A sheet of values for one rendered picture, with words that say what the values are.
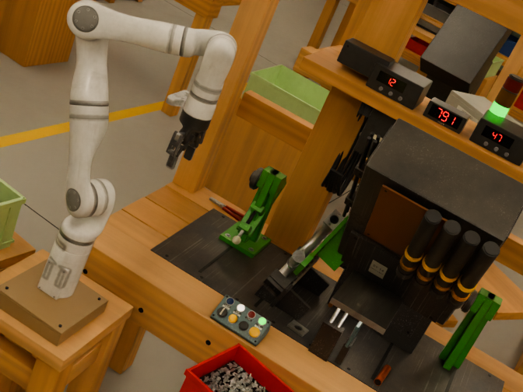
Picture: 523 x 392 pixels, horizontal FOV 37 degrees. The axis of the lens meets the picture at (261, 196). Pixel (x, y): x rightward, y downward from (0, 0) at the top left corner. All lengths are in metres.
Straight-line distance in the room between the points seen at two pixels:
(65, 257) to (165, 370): 1.46
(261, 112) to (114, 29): 0.95
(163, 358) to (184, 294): 1.22
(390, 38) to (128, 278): 1.04
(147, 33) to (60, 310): 0.72
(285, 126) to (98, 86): 0.94
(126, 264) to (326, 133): 0.77
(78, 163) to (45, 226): 2.09
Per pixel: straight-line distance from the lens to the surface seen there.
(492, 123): 2.32
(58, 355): 1.99
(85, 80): 1.91
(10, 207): 2.28
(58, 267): 2.03
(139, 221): 2.52
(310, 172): 2.58
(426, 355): 2.52
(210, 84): 1.88
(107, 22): 1.87
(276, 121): 2.68
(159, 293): 2.23
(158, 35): 1.86
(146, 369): 3.36
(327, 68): 2.37
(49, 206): 4.14
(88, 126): 1.89
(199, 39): 1.89
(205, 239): 2.52
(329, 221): 2.28
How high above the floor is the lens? 2.16
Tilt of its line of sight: 25 degrees down
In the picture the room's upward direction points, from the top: 24 degrees clockwise
